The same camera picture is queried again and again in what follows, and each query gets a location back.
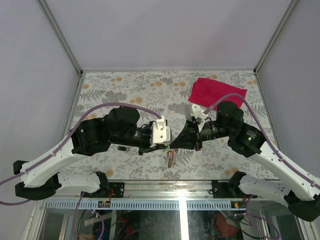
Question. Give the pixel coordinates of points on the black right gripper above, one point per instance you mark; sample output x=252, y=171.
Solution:
x=188, y=139

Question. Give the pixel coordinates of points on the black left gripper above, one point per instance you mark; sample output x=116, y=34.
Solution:
x=147, y=148

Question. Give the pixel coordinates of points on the metal key organiser with rings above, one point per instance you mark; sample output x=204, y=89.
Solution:
x=170, y=158

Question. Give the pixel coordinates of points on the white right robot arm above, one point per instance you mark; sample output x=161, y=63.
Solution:
x=299, y=190

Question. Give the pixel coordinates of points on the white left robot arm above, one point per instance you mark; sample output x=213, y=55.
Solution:
x=43, y=178

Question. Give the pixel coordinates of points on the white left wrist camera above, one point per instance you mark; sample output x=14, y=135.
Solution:
x=160, y=132

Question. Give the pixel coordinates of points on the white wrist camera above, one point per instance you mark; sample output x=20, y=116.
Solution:
x=194, y=113
x=160, y=132

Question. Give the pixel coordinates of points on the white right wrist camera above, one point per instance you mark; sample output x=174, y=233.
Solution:
x=194, y=113

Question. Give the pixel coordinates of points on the aluminium mounting rail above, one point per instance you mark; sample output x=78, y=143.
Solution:
x=207, y=188

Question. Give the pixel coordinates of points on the white slotted cable duct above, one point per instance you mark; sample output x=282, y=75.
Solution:
x=143, y=205

